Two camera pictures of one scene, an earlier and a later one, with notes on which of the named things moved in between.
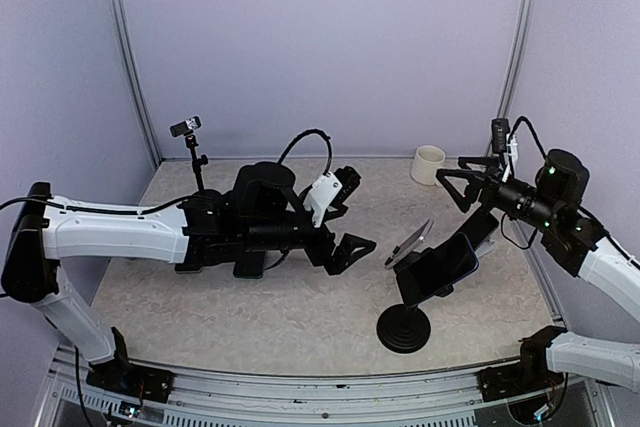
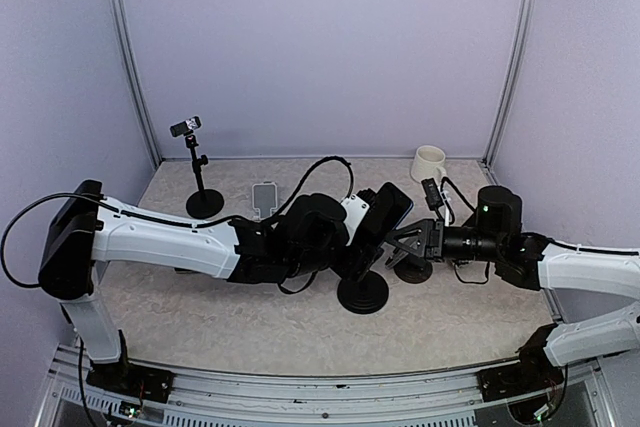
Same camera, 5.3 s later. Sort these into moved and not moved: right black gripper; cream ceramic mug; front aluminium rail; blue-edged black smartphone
Moved: right black gripper; blue-edged black smartphone
Not moved: front aluminium rail; cream ceramic mug
